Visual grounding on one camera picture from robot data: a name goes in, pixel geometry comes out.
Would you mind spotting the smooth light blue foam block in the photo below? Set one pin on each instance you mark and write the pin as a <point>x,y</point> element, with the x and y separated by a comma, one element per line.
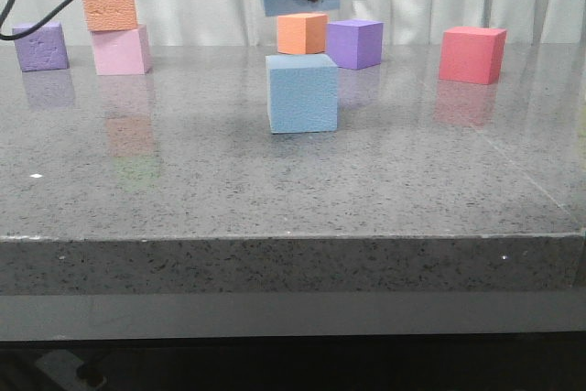
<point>302,93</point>

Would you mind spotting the smooth orange foam block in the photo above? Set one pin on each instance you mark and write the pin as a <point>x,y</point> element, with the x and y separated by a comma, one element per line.
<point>302,33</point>

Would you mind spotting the smooth purple foam block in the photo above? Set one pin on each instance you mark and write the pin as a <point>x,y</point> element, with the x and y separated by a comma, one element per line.
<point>355,44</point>

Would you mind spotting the pink foam block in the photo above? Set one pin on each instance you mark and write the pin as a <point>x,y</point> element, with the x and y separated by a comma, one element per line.
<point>121,52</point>

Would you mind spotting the dented orange foam block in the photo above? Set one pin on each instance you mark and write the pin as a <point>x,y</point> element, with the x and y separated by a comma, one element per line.
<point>110,15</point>

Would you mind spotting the dented purple foam block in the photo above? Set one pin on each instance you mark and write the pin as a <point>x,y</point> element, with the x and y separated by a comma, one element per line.
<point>43,50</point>

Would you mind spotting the power adapter under table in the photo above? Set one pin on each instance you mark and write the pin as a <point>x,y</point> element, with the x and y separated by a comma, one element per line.
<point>69,372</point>

